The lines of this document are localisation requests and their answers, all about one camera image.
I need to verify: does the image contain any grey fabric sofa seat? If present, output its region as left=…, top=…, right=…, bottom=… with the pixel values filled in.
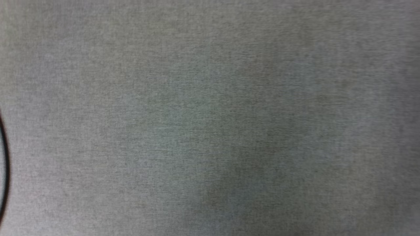
left=0, top=0, right=420, bottom=236

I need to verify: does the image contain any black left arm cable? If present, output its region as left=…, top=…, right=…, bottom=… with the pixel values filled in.
left=0, top=111, right=11, bottom=226

